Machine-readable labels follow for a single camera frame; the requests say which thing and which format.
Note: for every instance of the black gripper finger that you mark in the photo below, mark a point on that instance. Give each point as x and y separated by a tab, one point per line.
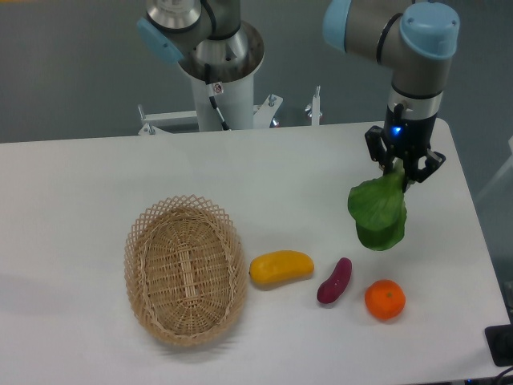
414	174
378	150

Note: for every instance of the purple sweet potato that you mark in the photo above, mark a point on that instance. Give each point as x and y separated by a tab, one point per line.
331	289

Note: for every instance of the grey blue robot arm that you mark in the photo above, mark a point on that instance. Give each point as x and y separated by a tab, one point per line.
416	40

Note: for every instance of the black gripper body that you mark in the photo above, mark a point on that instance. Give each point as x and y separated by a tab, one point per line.
407	139

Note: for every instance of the black device at edge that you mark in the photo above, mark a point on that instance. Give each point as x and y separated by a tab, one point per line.
499	341

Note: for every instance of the white metal base frame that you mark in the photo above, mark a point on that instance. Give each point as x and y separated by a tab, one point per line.
264	116

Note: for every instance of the orange tangerine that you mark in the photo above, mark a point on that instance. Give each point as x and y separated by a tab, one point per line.
385	299

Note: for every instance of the yellow mango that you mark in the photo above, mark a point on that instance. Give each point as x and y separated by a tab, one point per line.
280	266

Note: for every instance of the green leafy vegetable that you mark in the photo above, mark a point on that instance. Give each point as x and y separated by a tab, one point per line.
378	208

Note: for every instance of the woven wicker basket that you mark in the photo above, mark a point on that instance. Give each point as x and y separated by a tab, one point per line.
185	271

